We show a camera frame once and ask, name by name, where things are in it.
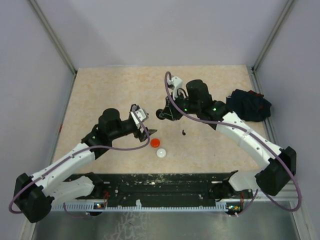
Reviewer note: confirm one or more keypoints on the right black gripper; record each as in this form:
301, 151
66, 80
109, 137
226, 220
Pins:
172, 112

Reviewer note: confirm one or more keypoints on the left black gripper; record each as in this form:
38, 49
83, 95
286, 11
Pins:
143, 135

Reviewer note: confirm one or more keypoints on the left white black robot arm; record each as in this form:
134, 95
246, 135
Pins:
36, 194

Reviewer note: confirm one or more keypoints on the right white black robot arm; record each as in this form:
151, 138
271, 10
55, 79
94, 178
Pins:
276, 164

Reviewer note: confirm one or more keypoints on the dark navy crumpled cloth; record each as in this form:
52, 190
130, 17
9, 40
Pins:
249, 105

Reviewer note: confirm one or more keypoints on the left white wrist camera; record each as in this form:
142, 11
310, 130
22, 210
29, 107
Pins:
139, 115

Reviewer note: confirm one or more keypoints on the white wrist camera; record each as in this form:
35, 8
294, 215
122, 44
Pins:
174, 84
139, 115

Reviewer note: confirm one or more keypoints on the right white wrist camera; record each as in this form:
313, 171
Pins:
174, 84

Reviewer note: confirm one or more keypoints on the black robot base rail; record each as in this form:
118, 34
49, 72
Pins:
157, 190

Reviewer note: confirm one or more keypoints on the right aluminium frame post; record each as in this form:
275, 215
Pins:
287, 9

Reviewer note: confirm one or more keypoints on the aluminium frame post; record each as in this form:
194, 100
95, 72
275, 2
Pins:
58, 45
287, 9

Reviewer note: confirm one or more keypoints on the left aluminium frame post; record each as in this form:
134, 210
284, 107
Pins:
58, 45

